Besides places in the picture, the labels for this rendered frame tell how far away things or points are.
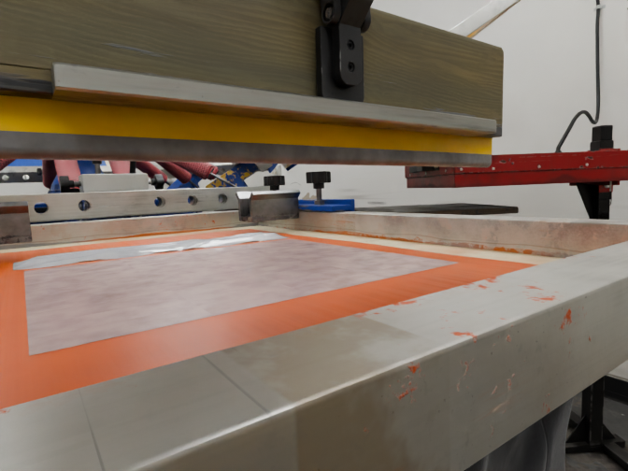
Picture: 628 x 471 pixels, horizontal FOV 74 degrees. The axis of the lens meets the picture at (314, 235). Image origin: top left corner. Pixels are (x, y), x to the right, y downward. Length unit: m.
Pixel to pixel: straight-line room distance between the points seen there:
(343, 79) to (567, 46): 2.23
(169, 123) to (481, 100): 0.25
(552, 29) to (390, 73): 2.22
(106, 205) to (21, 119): 0.68
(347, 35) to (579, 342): 0.19
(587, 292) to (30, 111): 0.23
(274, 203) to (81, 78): 0.58
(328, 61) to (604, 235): 0.30
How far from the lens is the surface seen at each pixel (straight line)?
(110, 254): 0.58
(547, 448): 0.43
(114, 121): 0.22
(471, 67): 0.37
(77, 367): 0.22
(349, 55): 0.26
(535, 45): 2.53
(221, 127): 0.24
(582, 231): 0.46
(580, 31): 2.45
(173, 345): 0.23
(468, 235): 0.52
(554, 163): 1.42
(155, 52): 0.22
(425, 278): 0.35
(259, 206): 0.73
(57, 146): 0.22
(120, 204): 0.90
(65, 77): 0.20
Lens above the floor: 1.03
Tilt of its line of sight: 6 degrees down
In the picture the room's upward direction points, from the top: 2 degrees counter-clockwise
